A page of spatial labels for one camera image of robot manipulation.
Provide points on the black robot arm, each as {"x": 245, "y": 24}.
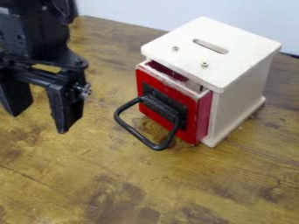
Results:
{"x": 35, "y": 58}

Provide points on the red drawer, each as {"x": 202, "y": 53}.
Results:
{"x": 177, "y": 91}

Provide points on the right screw on box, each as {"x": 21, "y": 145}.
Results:
{"x": 205, "y": 64}

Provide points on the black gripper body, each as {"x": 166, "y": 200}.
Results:
{"x": 34, "y": 43}

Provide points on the white wooden box cabinet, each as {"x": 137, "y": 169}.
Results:
{"x": 240, "y": 56}

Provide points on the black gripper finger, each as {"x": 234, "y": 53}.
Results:
{"x": 15, "y": 94}
{"x": 68, "y": 106}

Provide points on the left screw on box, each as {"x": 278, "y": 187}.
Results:
{"x": 176, "y": 48}

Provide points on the screw on box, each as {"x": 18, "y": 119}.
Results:
{"x": 205, "y": 64}
{"x": 176, "y": 48}

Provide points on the black metal drawer handle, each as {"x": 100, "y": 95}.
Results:
{"x": 162, "y": 112}

